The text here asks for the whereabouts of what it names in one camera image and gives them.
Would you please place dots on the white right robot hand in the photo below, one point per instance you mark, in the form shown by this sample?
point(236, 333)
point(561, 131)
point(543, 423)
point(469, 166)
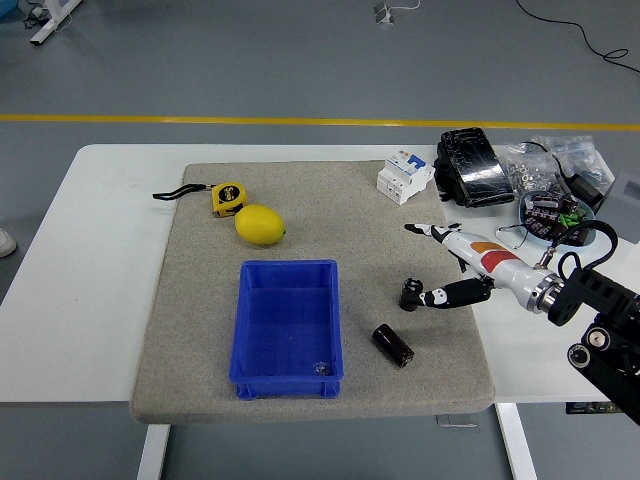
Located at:
point(500, 267)

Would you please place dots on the short dark printed cylindrical battery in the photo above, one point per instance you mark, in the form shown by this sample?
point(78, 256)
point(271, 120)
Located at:
point(409, 299)

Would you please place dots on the long dark cylindrical battery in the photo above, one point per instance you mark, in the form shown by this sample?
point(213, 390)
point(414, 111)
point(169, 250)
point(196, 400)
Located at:
point(392, 345)

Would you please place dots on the grey box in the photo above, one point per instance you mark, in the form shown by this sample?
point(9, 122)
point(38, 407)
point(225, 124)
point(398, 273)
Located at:
point(625, 200)

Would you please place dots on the blue plastic box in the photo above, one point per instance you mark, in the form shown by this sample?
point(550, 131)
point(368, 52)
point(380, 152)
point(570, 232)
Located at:
point(280, 325)

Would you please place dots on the light blue bowl of parts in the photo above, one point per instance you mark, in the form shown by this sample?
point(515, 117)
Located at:
point(542, 215)

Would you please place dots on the clear bag of metal nuts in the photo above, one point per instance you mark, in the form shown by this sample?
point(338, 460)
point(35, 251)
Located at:
point(525, 172)

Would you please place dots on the black foot pedal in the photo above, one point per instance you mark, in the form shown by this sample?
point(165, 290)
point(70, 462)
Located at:
point(475, 165)

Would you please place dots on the black power adapter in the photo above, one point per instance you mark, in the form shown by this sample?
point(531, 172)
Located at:
point(585, 187)

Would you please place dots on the white circuit breaker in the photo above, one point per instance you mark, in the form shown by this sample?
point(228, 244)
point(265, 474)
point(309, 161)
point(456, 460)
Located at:
point(402, 177)

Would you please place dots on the table control panel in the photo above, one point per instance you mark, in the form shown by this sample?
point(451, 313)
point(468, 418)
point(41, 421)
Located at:
point(585, 407)

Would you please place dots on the small metal screw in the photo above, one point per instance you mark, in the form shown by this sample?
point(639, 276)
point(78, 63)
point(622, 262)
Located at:
point(320, 368)

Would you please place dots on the yellow lemon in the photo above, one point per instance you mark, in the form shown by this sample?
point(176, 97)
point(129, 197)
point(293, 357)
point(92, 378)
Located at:
point(260, 225)

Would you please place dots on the yellow tape measure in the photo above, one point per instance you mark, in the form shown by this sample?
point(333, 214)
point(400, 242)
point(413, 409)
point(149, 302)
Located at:
point(229, 197)

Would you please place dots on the white power strip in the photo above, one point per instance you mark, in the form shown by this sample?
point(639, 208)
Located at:
point(382, 12)

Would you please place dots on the grey-brown mat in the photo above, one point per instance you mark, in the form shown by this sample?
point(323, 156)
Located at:
point(200, 300)

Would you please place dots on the white table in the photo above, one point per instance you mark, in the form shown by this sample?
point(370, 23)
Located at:
point(75, 300)

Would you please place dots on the blue object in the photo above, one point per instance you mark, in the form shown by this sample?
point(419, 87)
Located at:
point(7, 10)

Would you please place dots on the metal under-table bracket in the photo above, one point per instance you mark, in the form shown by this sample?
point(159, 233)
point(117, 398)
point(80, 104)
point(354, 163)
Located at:
point(455, 421)

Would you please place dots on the white table frame leg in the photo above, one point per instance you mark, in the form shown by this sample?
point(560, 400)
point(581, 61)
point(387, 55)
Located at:
point(50, 22)

